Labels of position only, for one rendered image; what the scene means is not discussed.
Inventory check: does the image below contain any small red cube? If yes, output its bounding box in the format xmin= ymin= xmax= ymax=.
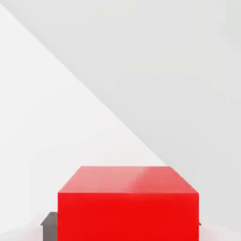
xmin=57 ymin=166 xmax=200 ymax=241

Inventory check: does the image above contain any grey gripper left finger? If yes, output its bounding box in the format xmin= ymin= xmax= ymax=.
xmin=26 ymin=211 xmax=58 ymax=241

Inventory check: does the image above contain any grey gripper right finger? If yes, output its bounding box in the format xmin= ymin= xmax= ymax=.
xmin=198 ymin=216 xmax=221 ymax=241

